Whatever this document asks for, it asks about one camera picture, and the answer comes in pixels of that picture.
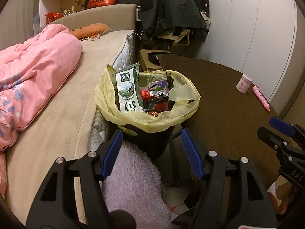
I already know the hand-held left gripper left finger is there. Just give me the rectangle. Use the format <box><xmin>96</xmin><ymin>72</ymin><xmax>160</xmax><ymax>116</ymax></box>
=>
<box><xmin>26</xmin><ymin>129</ymin><xmax>124</xmax><ymax>229</ymax></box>

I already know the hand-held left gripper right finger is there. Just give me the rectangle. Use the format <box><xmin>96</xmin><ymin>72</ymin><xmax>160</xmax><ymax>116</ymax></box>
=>
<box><xmin>181</xmin><ymin>128</ymin><xmax>278</xmax><ymax>229</ymax></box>

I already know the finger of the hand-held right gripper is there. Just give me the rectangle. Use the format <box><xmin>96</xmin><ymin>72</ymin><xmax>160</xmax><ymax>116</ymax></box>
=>
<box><xmin>270</xmin><ymin>116</ymin><xmax>305</xmax><ymax>146</ymax></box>
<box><xmin>257</xmin><ymin>127</ymin><xmax>298</xmax><ymax>163</ymax></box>

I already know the black waste bin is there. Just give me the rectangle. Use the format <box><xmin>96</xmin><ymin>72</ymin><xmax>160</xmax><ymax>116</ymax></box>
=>
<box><xmin>120</xmin><ymin>124</ymin><xmax>175</xmax><ymax>160</ymax></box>

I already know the yellow plastic bag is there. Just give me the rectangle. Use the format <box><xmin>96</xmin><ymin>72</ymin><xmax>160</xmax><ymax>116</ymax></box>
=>
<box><xmin>94</xmin><ymin>65</ymin><xmax>201</xmax><ymax>133</ymax></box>

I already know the black red wrapper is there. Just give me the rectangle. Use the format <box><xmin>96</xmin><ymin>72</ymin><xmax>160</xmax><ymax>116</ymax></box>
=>
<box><xmin>144</xmin><ymin>95</ymin><xmax>172</xmax><ymax>118</ymax></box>

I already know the green white milk carton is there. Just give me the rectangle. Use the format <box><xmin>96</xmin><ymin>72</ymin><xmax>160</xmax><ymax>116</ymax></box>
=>
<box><xmin>112</xmin><ymin>63</ymin><xmax>145</xmax><ymax>114</ymax></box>

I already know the black purple snack wrapper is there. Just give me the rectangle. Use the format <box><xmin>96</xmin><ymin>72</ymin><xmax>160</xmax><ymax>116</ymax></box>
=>
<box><xmin>148</xmin><ymin>75</ymin><xmax>177</xmax><ymax>98</ymax></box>

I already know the person's right forearm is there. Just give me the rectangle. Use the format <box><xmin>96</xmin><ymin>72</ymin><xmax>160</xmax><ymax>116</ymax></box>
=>
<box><xmin>267</xmin><ymin>182</ymin><xmax>297</xmax><ymax>216</ymax></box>

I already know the pink caterpillar toy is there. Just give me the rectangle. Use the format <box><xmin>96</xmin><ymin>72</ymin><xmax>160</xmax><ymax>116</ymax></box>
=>
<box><xmin>252</xmin><ymin>85</ymin><xmax>271</xmax><ymax>112</ymax></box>

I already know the lilac fluffy clothing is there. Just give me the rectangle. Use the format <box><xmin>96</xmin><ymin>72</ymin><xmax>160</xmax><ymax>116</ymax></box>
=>
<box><xmin>101</xmin><ymin>140</ymin><xmax>184</xmax><ymax>229</ymax></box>

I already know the small pink white jar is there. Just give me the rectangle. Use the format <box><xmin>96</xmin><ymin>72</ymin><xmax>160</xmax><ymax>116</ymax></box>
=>
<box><xmin>236</xmin><ymin>74</ymin><xmax>252</xmax><ymax>94</ymax></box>

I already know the bed with beige mattress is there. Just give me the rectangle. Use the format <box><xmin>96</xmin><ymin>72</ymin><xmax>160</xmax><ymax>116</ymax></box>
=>
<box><xmin>5</xmin><ymin>30</ymin><xmax>135</xmax><ymax>220</ymax></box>

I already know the dark round object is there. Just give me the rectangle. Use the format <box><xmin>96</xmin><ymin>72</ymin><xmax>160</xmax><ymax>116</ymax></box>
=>
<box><xmin>108</xmin><ymin>209</ymin><xmax>137</xmax><ymax>229</ymax></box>

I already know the cardboard box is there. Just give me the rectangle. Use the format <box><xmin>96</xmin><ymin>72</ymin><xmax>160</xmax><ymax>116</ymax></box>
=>
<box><xmin>139</xmin><ymin>49</ymin><xmax>172</xmax><ymax>72</ymax></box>

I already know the black round tray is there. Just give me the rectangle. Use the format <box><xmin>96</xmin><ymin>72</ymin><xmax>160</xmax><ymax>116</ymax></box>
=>
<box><xmin>147</xmin><ymin>51</ymin><xmax>171</xmax><ymax>64</ymax></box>

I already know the beige office chair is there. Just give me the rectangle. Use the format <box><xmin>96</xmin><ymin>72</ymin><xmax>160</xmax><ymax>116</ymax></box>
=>
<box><xmin>155</xmin><ymin>27</ymin><xmax>191</xmax><ymax>53</ymax></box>

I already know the pink quilt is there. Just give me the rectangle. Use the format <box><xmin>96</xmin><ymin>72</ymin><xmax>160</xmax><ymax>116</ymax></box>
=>
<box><xmin>0</xmin><ymin>24</ymin><xmax>84</xmax><ymax>196</ymax></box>

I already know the orange pillow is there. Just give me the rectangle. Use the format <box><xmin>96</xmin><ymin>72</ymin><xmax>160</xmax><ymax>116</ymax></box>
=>
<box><xmin>69</xmin><ymin>23</ymin><xmax>112</xmax><ymax>40</ymax></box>

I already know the beige cloth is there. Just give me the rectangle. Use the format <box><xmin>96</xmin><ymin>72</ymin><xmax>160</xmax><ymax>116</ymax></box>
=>
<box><xmin>200</xmin><ymin>11</ymin><xmax>211</xmax><ymax>30</ymax></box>

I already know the beige upholstered headboard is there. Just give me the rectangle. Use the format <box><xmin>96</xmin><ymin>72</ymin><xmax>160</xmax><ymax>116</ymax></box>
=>
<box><xmin>39</xmin><ymin>3</ymin><xmax>137</xmax><ymax>32</ymax></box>

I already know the small orange plastic bag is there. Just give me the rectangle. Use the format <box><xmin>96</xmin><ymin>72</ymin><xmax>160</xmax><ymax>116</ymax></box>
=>
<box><xmin>45</xmin><ymin>12</ymin><xmax>63</xmax><ymax>25</ymax></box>

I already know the chair with dark jacket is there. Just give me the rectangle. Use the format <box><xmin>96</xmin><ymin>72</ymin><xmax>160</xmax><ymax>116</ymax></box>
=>
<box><xmin>139</xmin><ymin>0</ymin><xmax>210</xmax><ymax>43</ymax></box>

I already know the small decorative plant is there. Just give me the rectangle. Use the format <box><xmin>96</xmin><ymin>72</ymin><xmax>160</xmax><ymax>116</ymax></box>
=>
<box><xmin>73</xmin><ymin>0</ymin><xmax>89</xmax><ymax>11</ymax></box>

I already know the white curtain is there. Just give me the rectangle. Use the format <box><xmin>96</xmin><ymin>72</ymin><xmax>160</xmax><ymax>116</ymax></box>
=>
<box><xmin>0</xmin><ymin>0</ymin><xmax>41</xmax><ymax>50</ymax></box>

